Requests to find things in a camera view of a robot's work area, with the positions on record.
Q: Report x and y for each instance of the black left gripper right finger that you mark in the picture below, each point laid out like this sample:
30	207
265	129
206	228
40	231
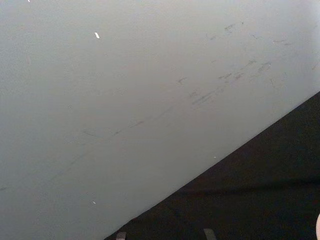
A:
209	235

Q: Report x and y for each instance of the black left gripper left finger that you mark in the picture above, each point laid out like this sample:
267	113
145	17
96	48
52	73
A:
121	236

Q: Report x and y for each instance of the white tape roll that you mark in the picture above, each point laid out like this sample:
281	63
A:
318	228

